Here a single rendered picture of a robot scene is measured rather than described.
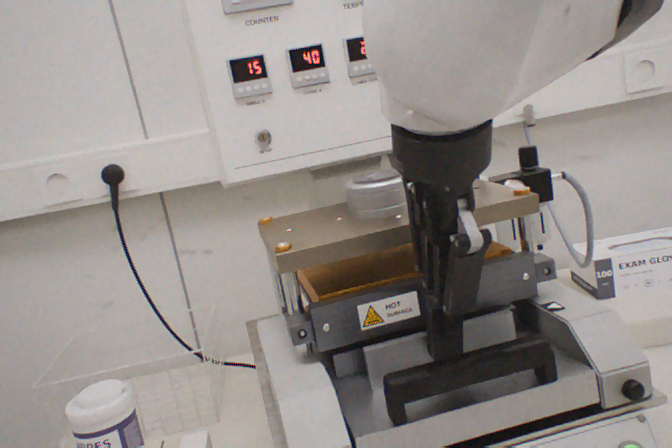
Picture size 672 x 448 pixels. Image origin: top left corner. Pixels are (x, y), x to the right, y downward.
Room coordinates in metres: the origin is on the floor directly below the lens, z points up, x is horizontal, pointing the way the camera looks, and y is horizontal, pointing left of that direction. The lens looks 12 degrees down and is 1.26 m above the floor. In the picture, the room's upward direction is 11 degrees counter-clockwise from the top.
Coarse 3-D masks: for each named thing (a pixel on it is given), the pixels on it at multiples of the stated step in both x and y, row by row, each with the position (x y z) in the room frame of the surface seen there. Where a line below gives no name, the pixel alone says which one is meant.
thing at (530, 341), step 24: (528, 336) 0.53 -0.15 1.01; (456, 360) 0.50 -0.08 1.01; (480, 360) 0.50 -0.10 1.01; (504, 360) 0.51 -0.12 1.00; (528, 360) 0.51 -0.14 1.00; (552, 360) 0.51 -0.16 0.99; (384, 384) 0.50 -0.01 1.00; (408, 384) 0.49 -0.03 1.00; (432, 384) 0.49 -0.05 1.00; (456, 384) 0.50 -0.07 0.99
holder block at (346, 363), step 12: (480, 312) 0.63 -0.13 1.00; (492, 312) 0.63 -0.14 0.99; (516, 312) 0.63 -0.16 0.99; (516, 324) 0.63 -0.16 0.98; (384, 336) 0.61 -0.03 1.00; (396, 336) 0.61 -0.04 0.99; (336, 348) 0.61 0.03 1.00; (348, 348) 0.60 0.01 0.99; (360, 348) 0.60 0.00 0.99; (336, 360) 0.59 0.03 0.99; (348, 360) 0.60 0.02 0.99; (360, 360) 0.60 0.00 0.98; (336, 372) 0.59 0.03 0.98; (348, 372) 0.59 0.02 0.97
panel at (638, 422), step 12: (612, 420) 0.52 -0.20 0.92; (624, 420) 0.52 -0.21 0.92; (636, 420) 0.52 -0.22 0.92; (648, 420) 0.52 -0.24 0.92; (564, 432) 0.51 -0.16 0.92; (576, 432) 0.51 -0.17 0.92; (588, 432) 0.51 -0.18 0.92; (600, 432) 0.51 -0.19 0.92; (612, 432) 0.51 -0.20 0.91; (624, 432) 0.51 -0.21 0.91; (636, 432) 0.51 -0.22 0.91; (648, 432) 0.51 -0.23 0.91; (528, 444) 0.50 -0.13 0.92; (540, 444) 0.50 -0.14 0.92; (552, 444) 0.50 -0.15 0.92; (564, 444) 0.50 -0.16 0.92; (576, 444) 0.51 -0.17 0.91; (588, 444) 0.51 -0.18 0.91; (600, 444) 0.51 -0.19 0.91; (612, 444) 0.51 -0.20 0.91; (624, 444) 0.51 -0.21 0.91; (636, 444) 0.51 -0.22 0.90; (648, 444) 0.51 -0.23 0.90
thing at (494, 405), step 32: (480, 320) 0.58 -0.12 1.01; (512, 320) 0.58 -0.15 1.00; (320, 352) 0.66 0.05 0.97; (384, 352) 0.56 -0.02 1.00; (416, 352) 0.56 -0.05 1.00; (352, 384) 0.57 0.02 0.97; (480, 384) 0.53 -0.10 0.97; (512, 384) 0.52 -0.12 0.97; (544, 384) 0.51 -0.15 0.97; (576, 384) 0.52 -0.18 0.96; (352, 416) 0.52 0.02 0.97; (384, 416) 0.51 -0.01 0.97; (416, 416) 0.50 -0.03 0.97; (448, 416) 0.50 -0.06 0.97; (480, 416) 0.50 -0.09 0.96; (512, 416) 0.51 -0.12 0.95; (544, 416) 0.51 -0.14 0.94
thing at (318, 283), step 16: (368, 256) 0.69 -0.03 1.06; (384, 256) 0.68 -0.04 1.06; (400, 256) 0.67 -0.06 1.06; (496, 256) 0.62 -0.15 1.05; (304, 272) 0.68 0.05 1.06; (320, 272) 0.67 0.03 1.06; (336, 272) 0.66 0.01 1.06; (352, 272) 0.65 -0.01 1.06; (368, 272) 0.64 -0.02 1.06; (384, 272) 0.63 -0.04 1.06; (400, 272) 0.62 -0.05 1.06; (416, 272) 0.61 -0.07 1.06; (304, 288) 0.72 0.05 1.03; (320, 288) 0.61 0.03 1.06; (336, 288) 0.60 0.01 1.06; (352, 288) 0.60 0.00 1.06; (368, 288) 0.60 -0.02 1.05
